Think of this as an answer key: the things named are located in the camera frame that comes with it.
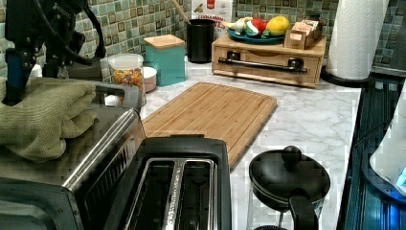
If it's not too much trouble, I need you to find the wooden spoon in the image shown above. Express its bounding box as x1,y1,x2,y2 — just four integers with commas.
170,0,191,25

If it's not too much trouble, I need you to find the olive green towel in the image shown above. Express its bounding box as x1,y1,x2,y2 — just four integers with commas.
0,78,97,163

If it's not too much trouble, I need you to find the wooden tea bag holder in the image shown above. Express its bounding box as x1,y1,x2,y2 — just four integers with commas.
283,19,323,50

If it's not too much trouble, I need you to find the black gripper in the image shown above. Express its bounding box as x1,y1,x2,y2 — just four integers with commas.
2,0,43,106

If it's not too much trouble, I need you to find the blue plate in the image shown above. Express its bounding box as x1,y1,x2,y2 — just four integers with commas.
227,29,284,45

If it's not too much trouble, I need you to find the white garlic bulb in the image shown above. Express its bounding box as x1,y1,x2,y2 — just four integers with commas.
222,20,245,35

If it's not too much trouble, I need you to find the yellow lemon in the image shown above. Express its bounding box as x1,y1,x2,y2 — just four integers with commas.
266,16,290,36

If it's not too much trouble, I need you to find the glass jar of colourful cereal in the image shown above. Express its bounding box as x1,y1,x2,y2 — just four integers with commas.
108,54,147,105

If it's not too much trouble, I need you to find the black utensil holder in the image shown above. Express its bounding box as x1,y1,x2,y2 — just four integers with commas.
187,19,214,63

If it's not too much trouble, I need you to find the small pink bowl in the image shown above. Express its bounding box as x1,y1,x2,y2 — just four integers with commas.
144,66,157,92

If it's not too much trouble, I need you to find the wooden drawer box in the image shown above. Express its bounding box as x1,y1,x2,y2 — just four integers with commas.
212,35,327,88

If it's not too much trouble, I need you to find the teal canister with wooden lid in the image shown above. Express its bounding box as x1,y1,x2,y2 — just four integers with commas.
145,34,186,86

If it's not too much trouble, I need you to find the black two-slot toaster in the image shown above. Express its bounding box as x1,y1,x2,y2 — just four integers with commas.
102,135,232,230

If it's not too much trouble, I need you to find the bamboo cutting board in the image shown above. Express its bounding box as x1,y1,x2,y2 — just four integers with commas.
143,82,277,169

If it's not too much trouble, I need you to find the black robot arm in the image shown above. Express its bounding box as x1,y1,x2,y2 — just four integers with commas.
3,0,106,106

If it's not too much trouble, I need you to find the cinnamon cereal box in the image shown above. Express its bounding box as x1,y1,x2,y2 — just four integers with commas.
191,0,233,38

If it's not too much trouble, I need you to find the paper towel roll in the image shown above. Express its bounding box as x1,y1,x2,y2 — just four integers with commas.
321,0,390,88

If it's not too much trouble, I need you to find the black-lidded glass coffee press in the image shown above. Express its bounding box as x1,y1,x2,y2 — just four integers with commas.
249,146,330,230

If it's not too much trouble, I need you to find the silver toaster oven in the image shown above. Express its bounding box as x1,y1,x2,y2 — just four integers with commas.
0,82,145,230

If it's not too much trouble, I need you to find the green and white vegetable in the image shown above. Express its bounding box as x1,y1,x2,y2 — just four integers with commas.
245,20,259,36

